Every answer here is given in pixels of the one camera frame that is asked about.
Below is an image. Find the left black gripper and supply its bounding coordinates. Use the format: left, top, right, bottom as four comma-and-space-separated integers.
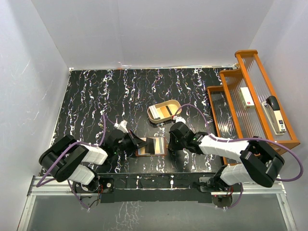
114, 129, 148, 154

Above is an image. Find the brown leather card holder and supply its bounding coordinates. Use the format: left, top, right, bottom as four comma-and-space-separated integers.
135, 137, 168, 157

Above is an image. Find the stack of credit cards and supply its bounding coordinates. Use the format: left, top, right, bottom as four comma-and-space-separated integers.
149, 105, 161, 120

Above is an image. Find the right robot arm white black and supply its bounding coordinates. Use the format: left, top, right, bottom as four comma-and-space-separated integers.
168, 122, 285, 191

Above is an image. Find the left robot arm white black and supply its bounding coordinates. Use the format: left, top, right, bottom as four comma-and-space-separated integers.
38, 129, 148, 192

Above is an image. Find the beige oval tray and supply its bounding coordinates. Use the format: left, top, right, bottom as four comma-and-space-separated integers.
147, 100, 181, 124

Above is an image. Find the orange wooden tiered shelf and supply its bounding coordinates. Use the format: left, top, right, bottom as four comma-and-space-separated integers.
206, 49, 301, 169

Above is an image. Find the white staple box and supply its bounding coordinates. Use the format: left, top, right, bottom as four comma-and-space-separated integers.
239, 87, 255, 109

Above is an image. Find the black beige stapler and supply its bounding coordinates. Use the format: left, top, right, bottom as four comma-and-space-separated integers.
261, 95, 286, 135

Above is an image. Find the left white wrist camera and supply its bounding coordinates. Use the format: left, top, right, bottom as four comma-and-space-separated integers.
114, 120, 128, 133

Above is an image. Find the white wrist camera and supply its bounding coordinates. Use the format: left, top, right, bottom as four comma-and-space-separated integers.
172, 115, 186, 124
114, 120, 128, 133

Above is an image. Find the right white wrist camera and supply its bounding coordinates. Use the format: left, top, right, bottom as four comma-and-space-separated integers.
172, 115, 186, 124

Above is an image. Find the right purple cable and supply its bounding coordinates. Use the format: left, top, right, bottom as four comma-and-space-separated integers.
172, 103, 304, 210

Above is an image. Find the purple cable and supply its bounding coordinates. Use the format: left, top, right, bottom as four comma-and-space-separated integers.
35, 113, 121, 210
172, 103, 304, 210

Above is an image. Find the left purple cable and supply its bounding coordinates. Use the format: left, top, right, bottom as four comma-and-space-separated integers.
35, 113, 121, 210

